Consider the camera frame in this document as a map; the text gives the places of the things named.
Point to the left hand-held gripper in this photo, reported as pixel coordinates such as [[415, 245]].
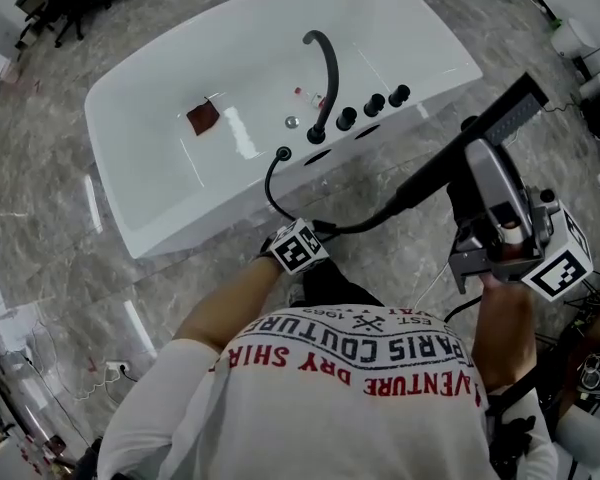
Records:
[[300, 248]]

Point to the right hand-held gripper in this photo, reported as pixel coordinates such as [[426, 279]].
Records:
[[555, 253]]

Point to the black handheld shower head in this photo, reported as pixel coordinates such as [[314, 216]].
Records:
[[430, 173]]

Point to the person's right forearm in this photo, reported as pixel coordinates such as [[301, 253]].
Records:
[[505, 338]]

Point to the person's left forearm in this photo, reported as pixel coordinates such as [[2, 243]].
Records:
[[225, 308]]

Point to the white bathtub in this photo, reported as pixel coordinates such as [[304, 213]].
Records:
[[260, 43]]

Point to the person's black trouser leg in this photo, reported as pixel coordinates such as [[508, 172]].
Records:
[[330, 283]]

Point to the person's grey shoe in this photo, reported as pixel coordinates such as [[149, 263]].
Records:
[[295, 295]]

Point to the black curved faucet spout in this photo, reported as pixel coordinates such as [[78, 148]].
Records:
[[316, 134]]

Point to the black faucet knob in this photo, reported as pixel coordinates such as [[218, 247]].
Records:
[[399, 96], [374, 104], [346, 118]]

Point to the small white red item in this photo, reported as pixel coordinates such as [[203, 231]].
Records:
[[319, 99]]

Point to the dark red cloth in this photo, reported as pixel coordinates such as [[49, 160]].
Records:
[[204, 117]]

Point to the person's white printed shirt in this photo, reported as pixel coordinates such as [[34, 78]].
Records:
[[330, 418]]

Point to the white round trash can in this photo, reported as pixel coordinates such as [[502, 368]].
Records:
[[575, 38]]

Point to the black tripod stand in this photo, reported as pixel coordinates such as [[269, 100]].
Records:
[[510, 395]]

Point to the black helmet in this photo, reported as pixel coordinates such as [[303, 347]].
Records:
[[596, 375]]

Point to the white power strip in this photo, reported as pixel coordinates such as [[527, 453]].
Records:
[[117, 366]]

